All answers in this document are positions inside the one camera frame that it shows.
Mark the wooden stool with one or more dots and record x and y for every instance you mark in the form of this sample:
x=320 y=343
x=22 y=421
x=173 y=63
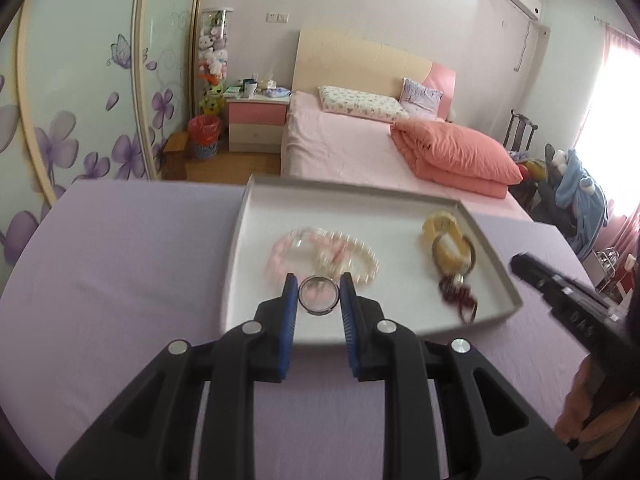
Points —
x=175 y=160

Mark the small purple pillow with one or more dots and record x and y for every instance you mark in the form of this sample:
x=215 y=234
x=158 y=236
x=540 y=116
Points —
x=422 y=97

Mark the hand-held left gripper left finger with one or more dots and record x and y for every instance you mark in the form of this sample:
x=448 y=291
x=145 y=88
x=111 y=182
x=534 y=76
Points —
x=289 y=320

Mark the blue plush garment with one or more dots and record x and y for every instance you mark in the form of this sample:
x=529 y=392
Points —
x=580 y=195

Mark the folded pink quilt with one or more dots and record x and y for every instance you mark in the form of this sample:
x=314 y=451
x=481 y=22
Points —
x=460 y=152

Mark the blue cloth bundle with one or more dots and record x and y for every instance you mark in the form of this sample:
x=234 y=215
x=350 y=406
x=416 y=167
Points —
x=276 y=92

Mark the white wall switch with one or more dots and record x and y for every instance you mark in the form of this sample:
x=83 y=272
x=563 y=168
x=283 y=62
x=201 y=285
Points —
x=277 y=17

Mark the yellow plush toy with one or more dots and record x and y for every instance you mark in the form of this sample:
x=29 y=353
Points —
x=212 y=102

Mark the pink and cream nightstand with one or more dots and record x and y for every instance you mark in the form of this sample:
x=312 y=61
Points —
x=255 y=125

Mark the grey shallow tray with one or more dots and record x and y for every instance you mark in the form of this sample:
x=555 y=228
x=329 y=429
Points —
x=395 y=260

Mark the pink curtain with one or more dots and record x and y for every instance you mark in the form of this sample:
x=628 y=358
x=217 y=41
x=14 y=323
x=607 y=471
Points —
x=620 y=50

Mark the dark padded chair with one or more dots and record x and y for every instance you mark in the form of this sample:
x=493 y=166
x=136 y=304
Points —
x=550 y=200

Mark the dark wooden chair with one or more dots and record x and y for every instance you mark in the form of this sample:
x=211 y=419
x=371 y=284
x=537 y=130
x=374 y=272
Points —
x=520 y=130

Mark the floral white pillow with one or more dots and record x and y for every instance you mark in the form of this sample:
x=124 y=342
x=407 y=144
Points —
x=360 y=102

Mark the clear tube of plush toys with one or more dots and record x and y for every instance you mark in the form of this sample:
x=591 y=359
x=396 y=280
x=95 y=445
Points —
x=215 y=50

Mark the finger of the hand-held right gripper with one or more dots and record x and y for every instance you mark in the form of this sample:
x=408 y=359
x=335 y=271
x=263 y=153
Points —
x=530 y=267

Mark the person's right hand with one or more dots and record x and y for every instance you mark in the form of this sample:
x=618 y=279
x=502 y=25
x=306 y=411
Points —
x=575 y=420

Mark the floral sliding wardrobe doors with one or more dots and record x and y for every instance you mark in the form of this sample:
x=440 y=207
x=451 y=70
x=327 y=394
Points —
x=75 y=85

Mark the silver bangle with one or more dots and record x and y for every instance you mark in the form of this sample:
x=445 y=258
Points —
x=318 y=310

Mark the bed with pink sheet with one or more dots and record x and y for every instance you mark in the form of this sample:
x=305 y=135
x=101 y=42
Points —
x=340 y=150

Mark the red trash bin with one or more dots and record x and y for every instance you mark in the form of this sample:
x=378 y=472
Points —
x=204 y=132

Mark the white mug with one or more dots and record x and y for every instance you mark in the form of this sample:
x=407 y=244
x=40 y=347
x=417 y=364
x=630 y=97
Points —
x=250 y=89

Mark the yellow and red toys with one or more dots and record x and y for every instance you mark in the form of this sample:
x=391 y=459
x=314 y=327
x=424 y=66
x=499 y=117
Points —
x=532 y=170

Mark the green booklet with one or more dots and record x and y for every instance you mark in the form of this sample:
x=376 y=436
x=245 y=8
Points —
x=233 y=92

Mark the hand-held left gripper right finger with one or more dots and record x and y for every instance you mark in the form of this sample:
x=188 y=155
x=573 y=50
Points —
x=350 y=325

